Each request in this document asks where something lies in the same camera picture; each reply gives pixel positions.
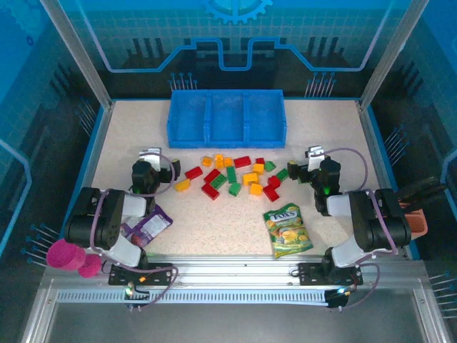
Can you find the magenta foam dumbbell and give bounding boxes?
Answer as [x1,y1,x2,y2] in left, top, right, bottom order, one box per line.
[46,238,104,279]

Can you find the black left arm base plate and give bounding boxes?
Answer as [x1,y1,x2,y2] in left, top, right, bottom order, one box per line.
[108,262,175,287]

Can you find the white slotted cable duct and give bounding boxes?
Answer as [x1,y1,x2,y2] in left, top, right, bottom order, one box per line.
[56,288,331,304]

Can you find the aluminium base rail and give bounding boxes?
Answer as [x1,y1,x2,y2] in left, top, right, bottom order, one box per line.
[42,253,429,290]

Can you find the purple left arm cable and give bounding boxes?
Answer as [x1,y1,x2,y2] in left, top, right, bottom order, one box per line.
[91,151,179,310]

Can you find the black knife handle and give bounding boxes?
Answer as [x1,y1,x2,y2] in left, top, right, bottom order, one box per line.
[398,195,443,212]
[408,176,438,192]
[396,184,447,203]

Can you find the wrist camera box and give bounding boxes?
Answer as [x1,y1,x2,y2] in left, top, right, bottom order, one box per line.
[138,146,162,169]
[304,144,328,172]

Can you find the aluminium frame post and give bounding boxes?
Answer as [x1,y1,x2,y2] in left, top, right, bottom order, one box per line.
[39,0,115,110]
[358,0,430,111]

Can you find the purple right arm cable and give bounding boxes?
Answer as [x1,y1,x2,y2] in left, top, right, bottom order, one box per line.
[323,146,399,311]

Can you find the beige and orange knife block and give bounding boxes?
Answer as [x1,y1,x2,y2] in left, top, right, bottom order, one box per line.
[398,202,428,242]

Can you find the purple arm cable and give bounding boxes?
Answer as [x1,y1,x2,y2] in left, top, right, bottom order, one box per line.
[91,151,179,310]
[323,146,399,311]

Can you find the blue three-compartment plastic bin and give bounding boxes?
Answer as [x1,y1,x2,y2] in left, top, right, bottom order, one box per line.
[166,89,288,149]

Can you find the green Fox's candy bag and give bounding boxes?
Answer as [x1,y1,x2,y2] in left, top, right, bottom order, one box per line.
[263,202,314,259]

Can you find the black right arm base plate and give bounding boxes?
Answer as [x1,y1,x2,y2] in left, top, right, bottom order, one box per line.
[298,262,364,287]

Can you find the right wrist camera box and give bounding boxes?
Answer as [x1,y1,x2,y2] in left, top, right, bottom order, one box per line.
[304,144,328,172]

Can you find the black LED controller box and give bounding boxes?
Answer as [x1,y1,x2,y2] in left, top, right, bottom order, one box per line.
[123,282,151,312]
[326,285,353,310]

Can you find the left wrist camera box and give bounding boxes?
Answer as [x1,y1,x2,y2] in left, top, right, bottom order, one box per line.
[138,146,162,169]

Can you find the purple snack bag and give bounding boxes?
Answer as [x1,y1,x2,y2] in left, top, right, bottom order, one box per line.
[119,205,174,247]

